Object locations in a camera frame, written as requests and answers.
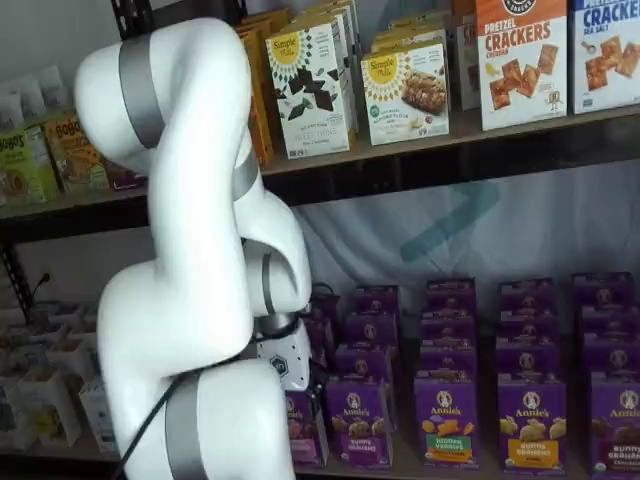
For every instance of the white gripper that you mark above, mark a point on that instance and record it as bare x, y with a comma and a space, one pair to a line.
290, 360

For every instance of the purple Annie's box pink patch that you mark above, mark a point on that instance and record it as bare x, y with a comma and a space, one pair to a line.
334, 307
302, 440

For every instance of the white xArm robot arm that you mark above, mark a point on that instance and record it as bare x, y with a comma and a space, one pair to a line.
190, 200

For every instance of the Annie's box green patch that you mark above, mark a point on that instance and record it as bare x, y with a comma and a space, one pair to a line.
450, 295
447, 360
445, 415
447, 327

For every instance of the Annie's box orange patch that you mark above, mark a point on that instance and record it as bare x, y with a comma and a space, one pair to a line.
527, 360
527, 295
532, 425
527, 325

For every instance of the black metal shelf rack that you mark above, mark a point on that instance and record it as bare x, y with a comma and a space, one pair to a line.
450, 170
60, 225

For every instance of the white snack box yellow print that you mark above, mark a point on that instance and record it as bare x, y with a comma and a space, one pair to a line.
50, 405

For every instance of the Simple Mills sweet thins box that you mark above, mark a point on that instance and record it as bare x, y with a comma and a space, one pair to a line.
310, 100
325, 14
335, 4

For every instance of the Annie's box dark red patch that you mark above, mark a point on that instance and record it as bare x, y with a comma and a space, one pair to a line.
612, 357
602, 290
617, 425
610, 322

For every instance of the Simple Mills bar box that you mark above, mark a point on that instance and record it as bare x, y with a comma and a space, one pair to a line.
405, 95
410, 39
415, 24

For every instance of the orange Bobo's box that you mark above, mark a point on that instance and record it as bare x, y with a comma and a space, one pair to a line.
70, 155

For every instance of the orange pretzel snack box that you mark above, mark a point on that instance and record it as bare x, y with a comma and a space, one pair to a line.
466, 55

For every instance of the green Bobo's box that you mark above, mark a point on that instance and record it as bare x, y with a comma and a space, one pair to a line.
25, 165

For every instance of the white cheddar pretzel crackers box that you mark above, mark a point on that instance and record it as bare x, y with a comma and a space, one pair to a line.
522, 65

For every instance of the blue sea salt crackers box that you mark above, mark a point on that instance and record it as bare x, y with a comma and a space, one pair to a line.
607, 55

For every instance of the white backdrop teal logo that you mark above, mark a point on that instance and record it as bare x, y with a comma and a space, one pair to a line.
550, 225

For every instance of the white pouch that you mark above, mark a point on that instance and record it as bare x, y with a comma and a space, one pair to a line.
52, 85
10, 112
26, 97

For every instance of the black wall plug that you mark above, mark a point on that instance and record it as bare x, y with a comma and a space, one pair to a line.
44, 280

